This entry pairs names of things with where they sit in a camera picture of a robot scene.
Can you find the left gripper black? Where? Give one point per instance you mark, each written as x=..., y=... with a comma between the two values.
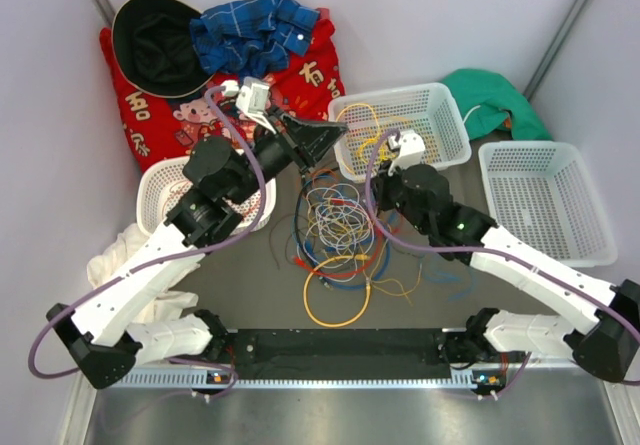
x=306, y=142

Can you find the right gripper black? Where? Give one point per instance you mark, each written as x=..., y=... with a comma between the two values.
x=380, y=185

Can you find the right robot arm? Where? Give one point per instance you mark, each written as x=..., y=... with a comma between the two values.
x=595, y=323

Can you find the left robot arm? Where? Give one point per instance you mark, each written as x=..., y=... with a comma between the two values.
x=102, y=334

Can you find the white rectangular basket, middle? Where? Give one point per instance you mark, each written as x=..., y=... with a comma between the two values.
x=428, y=109

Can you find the white rectangular basket,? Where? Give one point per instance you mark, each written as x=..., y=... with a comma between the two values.
x=428, y=109
x=542, y=192

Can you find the green cloth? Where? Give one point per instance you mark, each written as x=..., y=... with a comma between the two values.
x=489, y=102

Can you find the blue plaid shirt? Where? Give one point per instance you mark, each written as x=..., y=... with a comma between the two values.
x=252, y=38

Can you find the white rectangular basket, right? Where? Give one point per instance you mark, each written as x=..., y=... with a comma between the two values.
x=542, y=192

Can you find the red printed cloth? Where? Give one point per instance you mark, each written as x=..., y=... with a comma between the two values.
x=157, y=129

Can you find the white oval perforated basket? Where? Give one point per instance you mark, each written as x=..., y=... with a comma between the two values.
x=163, y=184

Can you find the black hat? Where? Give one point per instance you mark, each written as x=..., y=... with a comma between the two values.
x=153, y=47

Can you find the white cloth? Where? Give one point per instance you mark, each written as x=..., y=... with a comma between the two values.
x=169, y=305

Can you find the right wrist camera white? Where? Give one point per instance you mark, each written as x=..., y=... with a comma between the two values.
x=408, y=147

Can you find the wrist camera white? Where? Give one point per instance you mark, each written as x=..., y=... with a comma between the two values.
x=408, y=147
x=251, y=99

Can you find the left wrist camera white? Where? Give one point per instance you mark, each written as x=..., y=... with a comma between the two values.
x=251, y=99

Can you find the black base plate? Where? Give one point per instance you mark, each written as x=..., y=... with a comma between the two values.
x=338, y=354

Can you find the grey corner post right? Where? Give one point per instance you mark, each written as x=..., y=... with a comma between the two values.
x=561, y=36

